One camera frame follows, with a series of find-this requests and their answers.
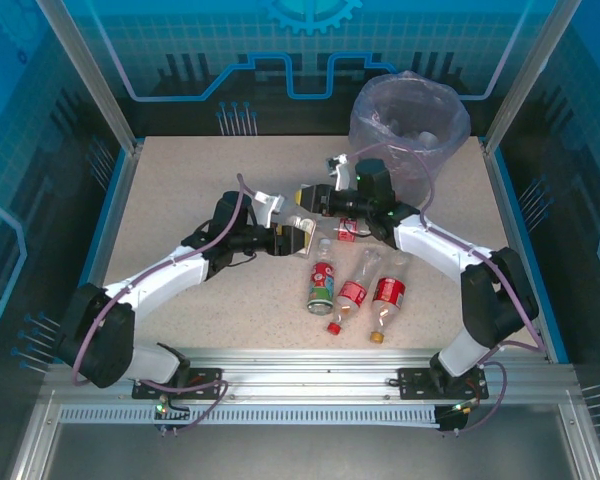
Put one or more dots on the clear plastic bottle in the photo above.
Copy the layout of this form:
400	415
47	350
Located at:
294	212

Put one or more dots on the bottle with red green label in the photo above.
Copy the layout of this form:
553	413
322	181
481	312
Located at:
321	285

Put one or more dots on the red label bottle orange cap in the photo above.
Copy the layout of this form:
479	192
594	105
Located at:
389	292

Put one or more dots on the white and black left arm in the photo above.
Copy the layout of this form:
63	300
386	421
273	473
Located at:
150	290

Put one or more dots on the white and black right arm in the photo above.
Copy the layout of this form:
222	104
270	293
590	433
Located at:
445	250

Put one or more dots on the grey translucent bin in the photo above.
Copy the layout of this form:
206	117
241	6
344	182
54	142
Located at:
412	187

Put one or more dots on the clear bottle small red label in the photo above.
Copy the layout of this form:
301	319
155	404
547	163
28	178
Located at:
347	231

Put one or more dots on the left controller board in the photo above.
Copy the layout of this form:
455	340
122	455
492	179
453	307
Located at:
166	411

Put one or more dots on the controller board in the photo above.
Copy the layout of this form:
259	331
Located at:
166	411
455	412

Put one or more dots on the right controller board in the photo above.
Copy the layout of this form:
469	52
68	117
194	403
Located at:
455	412

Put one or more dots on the aluminium mounting rail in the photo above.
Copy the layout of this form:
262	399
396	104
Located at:
305	375

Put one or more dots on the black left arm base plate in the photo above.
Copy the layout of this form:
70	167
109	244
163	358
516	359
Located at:
205	382

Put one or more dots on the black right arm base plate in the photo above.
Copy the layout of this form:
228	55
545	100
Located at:
415	385

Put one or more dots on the aluminium right frame post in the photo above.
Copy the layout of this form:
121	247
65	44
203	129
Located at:
530	75

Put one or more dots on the aluminium frame post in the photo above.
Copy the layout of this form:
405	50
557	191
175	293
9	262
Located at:
530	75
90	75

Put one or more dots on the aluminium left frame post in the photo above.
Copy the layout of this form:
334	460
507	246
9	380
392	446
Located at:
90	75

